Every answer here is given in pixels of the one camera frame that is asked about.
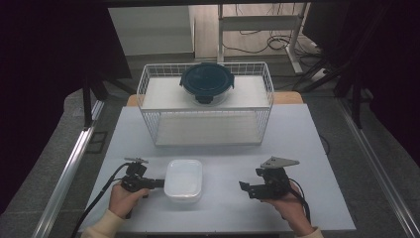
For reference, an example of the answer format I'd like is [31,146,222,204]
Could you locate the person's right hand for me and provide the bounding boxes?
[262,180,315,237]

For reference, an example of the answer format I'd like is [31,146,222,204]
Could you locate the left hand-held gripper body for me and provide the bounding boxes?
[120,157,157,193]

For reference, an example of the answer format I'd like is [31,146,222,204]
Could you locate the black cables on floor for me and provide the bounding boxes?
[221,3,324,58]

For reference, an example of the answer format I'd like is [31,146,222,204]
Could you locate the white power strip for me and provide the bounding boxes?
[309,66,329,82]

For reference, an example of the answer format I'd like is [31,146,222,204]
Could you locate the aluminium rail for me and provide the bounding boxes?
[31,99,106,238]
[336,97,420,238]

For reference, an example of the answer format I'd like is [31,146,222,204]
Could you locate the black metal stand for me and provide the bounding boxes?
[291,58,365,130]
[81,76,137,131]

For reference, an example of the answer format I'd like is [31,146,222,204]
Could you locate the round container dark blue lid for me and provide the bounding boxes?
[178,61,236,107]

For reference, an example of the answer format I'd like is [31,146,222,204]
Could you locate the white rectangular plastic container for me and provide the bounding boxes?
[163,159,204,204]

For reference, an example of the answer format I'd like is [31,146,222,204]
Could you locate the white wire shelf rack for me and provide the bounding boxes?
[136,61,275,148]

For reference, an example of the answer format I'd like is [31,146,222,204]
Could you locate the grey cabinet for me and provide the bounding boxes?
[107,5,196,58]

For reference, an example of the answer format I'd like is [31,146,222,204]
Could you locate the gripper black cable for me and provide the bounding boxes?
[69,162,133,238]
[286,178,312,223]

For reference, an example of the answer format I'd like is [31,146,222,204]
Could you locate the wooden table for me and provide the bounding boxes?
[126,91,304,108]

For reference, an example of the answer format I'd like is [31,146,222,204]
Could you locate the thin black cable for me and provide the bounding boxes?
[318,134,332,157]

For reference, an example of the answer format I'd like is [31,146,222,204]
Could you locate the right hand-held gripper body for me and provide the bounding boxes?
[251,156,301,200]

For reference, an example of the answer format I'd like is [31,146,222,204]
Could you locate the person's left hand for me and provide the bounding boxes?
[107,180,152,220]

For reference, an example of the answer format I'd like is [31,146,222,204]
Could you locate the black curtain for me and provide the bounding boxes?
[301,0,420,167]
[0,0,134,215]

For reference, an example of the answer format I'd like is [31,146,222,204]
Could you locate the white metal desk frame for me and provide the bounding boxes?
[216,2,312,74]

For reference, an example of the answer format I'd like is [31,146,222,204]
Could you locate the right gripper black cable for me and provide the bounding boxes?
[286,178,312,223]

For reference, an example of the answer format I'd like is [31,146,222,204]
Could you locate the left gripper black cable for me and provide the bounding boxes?
[69,162,133,238]

